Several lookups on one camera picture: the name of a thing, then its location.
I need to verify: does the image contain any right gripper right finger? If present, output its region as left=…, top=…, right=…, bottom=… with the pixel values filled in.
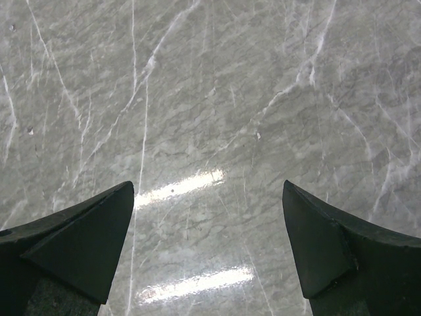
left=282, top=181, right=420, bottom=315

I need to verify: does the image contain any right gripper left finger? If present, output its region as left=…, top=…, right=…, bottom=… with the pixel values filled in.
left=1, top=181, right=134, bottom=315

